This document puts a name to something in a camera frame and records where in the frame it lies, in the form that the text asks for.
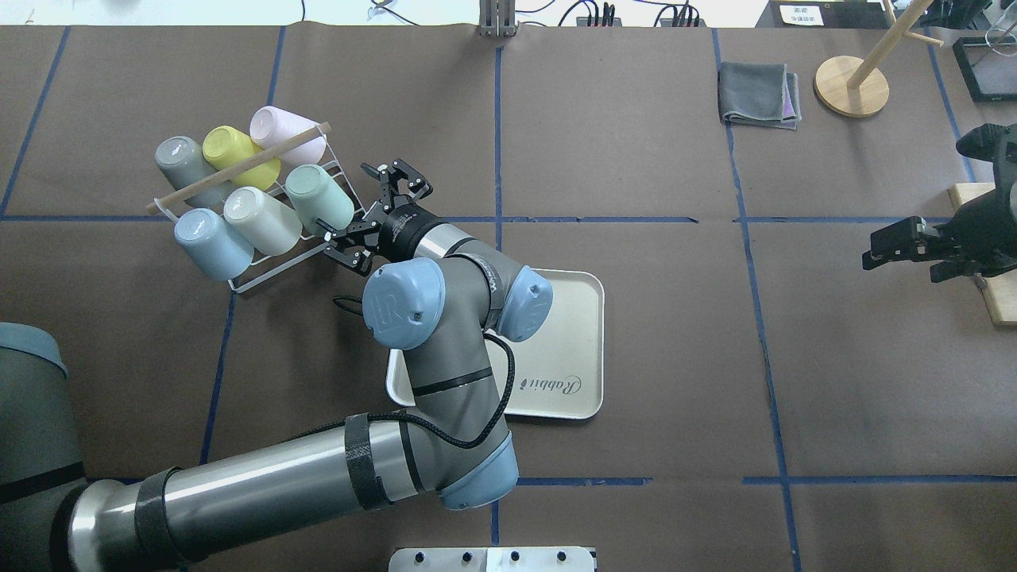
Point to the pink cup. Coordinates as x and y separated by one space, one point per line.
272 125

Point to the yellow cup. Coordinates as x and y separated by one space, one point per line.
226 146

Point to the black box with label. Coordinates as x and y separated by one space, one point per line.
800 14

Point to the green cup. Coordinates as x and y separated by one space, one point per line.
315 194

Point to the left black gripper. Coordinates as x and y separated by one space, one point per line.
400 228

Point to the black metal tray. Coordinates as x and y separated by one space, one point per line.
989 72

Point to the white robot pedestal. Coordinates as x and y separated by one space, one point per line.
533 558

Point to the cream cup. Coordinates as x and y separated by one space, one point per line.
266 223

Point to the wooden mug tree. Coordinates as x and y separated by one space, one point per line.
855 87

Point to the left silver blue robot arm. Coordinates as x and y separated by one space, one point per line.
452 304

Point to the blue cup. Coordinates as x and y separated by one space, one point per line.
214 246

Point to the white wire cup rack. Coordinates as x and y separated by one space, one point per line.
263 268

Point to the grey cup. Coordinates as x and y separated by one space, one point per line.
181 161

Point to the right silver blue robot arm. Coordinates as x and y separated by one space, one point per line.
994 144

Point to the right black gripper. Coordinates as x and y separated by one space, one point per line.
971 238

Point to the aluminium frame post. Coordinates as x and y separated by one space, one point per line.
497 18

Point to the beige rabbit tray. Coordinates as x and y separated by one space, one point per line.
559 370

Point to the grey folded cloth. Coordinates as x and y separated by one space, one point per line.
758 94

